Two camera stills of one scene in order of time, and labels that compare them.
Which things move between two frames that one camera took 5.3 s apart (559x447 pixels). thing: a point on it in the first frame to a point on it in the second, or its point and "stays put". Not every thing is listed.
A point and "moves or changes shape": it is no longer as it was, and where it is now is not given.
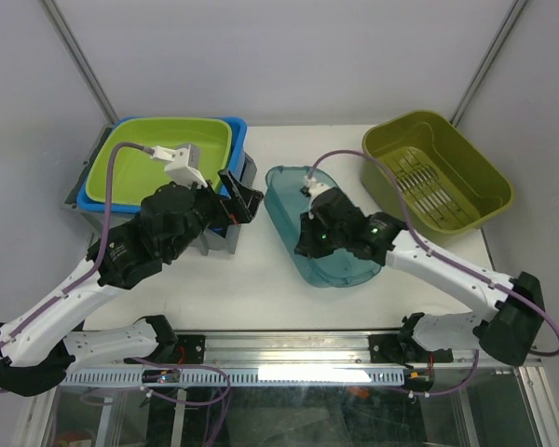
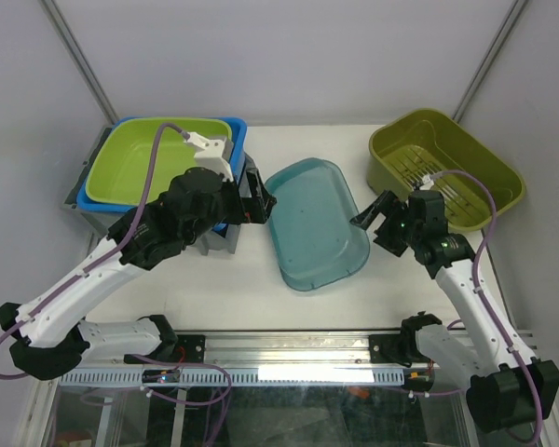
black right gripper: x=306 y=246 to x=388 y=204
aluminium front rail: x=333 y=350 stays put
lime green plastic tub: x=134 y=172 stays put
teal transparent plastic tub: x=287 y=204 moves or changes shape
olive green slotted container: x=447 y=185 moves or changes shape
